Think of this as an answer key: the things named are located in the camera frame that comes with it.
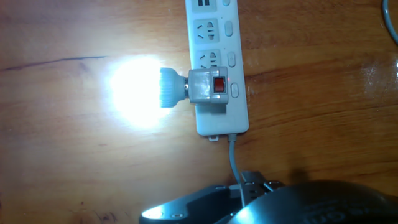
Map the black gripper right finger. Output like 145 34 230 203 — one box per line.
266 180 286 192

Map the white plug adapter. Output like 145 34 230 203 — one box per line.
109 55 230 128

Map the grey power strip cable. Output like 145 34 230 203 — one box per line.
227 0 398 185

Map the white power strip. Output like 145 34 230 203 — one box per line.
184 0 250 142

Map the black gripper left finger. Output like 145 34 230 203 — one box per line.
139 170 269 224

